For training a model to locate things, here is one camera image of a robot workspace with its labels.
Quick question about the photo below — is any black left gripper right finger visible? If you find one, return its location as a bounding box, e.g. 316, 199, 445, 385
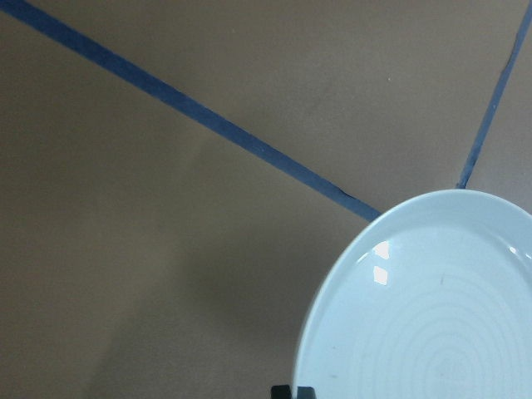
297, 387, 316, 399

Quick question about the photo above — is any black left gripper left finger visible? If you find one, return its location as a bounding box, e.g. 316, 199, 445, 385
270, 385, 291, 399

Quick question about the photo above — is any light blue plate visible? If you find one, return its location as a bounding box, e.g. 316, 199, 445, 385
293, 190, 531, 398

